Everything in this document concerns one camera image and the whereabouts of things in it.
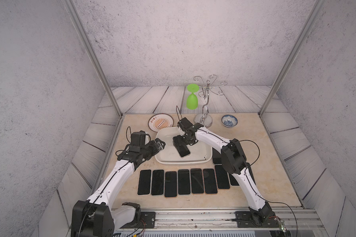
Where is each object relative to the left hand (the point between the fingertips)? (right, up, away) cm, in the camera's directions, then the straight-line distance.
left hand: (163, 146), depth 82 cm
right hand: (+8, -1, +16) cm, 18 cm away
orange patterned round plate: (-9, +15, +35) cm, 39 cm away
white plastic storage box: (+23, -7, +14) cm, 28 cm away
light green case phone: (+11, -20, +1) cm, 23 cm away
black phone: (+4, -24, +1) cm, 25 cm away
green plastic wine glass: (+17, +27, +16) cm, 35 cm away
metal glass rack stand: (+27, +17, +33) cm, 46 cm away
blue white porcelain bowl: (+46, +14, +32) cm, 58 cm away
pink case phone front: (+26, -22, +3) cm, 34 cm away
